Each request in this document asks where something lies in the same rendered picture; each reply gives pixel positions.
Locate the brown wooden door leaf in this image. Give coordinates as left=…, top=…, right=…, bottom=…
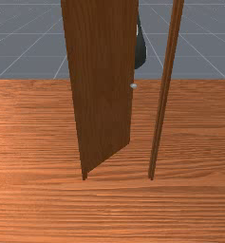
left=60, top=0, right=140, bottom=178

